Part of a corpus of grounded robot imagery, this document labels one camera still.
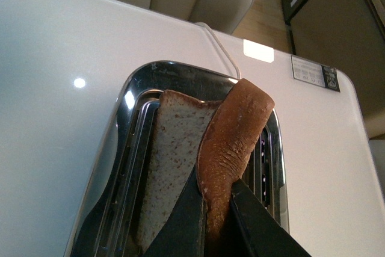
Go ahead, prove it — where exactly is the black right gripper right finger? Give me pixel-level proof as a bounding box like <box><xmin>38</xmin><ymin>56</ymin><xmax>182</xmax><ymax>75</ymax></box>
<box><xmin>230</xmin><ymin>179</ymin><xmax>310</xmax><ymax>256</ymax></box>

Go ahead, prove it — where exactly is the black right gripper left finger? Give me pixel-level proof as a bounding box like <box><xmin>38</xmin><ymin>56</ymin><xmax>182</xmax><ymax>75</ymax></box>
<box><xmin>143</xmin><ymin>167</ymin><xmax>206</xmax><ymax>256</ymax></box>

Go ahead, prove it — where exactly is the brown bread slice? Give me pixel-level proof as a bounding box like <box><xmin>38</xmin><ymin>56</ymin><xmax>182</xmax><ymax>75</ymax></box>
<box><xmin>136</xmin><ymin>79</ymin><xmax>275</xmax><ymax>256</ymax></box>

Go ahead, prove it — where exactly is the white chrome toaster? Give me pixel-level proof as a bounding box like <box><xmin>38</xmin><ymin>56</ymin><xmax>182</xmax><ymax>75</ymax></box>
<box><xmin>64</xmin><ymin>61</ymin><xmax>289</xmax><ymax>256</ymax></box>

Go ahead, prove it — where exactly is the table control panel sticker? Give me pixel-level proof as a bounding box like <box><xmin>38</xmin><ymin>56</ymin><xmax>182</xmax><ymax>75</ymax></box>
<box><xmin>291</xmin><ymin>55</ymin><xmax>340</xmax><ymax>92</ymax></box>

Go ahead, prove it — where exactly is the dark washing machine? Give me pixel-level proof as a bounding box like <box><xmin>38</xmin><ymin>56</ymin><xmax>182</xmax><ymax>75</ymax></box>
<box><xmin>282</xmin><ymin>0</ymin><xmax>384</xmax><ymax>138</ymax></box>

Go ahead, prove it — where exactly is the white toaster power cord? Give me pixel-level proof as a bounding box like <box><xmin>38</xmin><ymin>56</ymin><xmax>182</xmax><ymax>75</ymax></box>
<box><xmin>194</xmin><ymin>21</ymin><xmax>242</xmax><ymax>79</ymax></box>

